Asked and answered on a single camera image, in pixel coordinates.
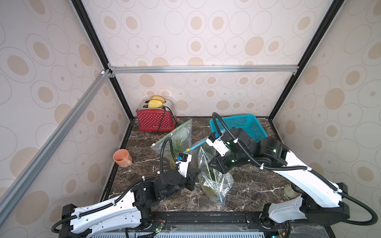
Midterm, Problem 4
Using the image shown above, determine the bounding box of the black toaster power cable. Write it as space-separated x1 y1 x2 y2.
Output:
156 106 181 132

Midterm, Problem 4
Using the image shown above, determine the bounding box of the small glass bottle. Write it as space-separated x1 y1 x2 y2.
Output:
283 184 300 199

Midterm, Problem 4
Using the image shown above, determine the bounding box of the aluminium frame bar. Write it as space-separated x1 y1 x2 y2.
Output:
111 64 299 74
1 69 111 225

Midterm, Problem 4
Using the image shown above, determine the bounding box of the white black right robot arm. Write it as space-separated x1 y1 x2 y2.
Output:
206 112 379 228

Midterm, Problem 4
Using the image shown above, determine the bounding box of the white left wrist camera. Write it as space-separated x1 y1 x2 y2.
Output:
176 153 192 178

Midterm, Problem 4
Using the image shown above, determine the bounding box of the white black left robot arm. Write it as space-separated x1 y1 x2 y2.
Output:
51 138 200 238

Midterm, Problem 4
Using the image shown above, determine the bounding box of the aluminium frame bar left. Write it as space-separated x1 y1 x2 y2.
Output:
1 69 111 225

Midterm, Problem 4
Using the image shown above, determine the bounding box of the pink ceramic mug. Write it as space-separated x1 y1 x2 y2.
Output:
113 149 133 168

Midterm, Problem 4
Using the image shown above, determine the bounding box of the pineapple in green bag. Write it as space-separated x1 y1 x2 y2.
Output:
169 139 185 167

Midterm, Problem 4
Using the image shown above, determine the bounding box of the yellow pineapple green crown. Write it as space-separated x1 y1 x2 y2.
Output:
202 167 223 197

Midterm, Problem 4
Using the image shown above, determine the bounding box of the clear zip bag white seal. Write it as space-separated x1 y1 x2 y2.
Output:
197 143 234 205

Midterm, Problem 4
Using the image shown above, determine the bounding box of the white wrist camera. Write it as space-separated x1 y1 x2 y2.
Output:
206 132 230 157
176 153 192 178

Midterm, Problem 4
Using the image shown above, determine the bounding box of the yellow toast slice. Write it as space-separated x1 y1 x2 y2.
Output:
148 99 163 109
151 95 166 104

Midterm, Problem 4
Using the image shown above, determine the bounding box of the clear zip bag blue slider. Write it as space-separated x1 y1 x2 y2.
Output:
186 138 216 176

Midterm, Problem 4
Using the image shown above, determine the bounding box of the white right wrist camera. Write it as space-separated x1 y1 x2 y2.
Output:
206 132 230 157

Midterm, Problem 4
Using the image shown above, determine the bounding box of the clear zip bag green seal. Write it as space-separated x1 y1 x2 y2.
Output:
151 119 192 168

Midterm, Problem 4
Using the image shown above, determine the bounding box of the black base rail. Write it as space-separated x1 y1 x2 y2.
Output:
70 209 335 238

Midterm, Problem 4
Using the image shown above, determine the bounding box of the red polka dot toaster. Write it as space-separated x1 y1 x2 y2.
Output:
136 99 178 132

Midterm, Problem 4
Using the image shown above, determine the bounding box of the yellow toast slice front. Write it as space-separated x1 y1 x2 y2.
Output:
148 99 163 109

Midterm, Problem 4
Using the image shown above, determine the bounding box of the aluminium frame bar back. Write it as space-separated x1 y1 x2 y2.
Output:
111 64 299 74

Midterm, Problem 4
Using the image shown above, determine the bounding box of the teal plastic basket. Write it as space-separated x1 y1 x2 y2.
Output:
222 114 268 142

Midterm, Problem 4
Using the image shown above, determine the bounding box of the yellow toast slice back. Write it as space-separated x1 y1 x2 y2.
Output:
151 95 166 104

